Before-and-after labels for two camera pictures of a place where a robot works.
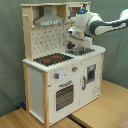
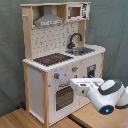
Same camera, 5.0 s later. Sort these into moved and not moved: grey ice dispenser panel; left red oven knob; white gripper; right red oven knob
Moved: white gripper
Not moved: left red oven knob; right red oven knob; grey ice dispenser panel
